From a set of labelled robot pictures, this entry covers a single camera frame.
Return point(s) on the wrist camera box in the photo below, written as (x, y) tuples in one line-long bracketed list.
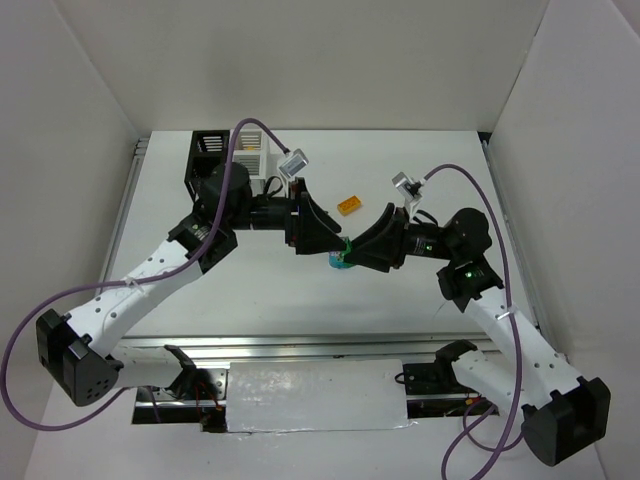
[(410, 189), (292, 164)]

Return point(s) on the green curved lego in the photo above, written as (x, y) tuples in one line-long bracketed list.
[(346, 251)]

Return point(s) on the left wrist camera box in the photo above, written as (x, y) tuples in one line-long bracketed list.
[(292, 164)]

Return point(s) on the aluminium left rail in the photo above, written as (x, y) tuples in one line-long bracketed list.
[(138, 157)]

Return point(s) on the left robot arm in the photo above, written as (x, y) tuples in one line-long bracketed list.
[(76, 347)]

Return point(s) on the black slotted container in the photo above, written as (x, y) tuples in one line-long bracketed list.
[(208, 149)]

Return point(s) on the white foil covered panel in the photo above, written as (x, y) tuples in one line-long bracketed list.
[(336, 395)]

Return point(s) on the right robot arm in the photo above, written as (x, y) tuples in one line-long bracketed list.
[(559, 411)]

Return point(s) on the aluminium front rail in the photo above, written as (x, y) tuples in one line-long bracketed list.
[(309, 346)]

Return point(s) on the aluminium right rail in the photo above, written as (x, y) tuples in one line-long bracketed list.
[(520, 291)]

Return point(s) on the white slotted container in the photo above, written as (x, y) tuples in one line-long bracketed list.
[(252, 150)]

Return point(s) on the aluminium rail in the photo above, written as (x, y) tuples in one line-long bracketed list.
[(520, 291), (309, 346), (138, 157)]

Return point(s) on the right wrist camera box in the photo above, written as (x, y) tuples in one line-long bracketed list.
[(410, 189)]

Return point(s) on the orange rectangular lego brick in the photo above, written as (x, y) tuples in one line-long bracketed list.
[(349, 205)]

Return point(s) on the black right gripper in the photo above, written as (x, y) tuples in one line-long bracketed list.
[(397, 239)]

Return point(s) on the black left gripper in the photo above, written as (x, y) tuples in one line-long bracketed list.
[(295, 215)]

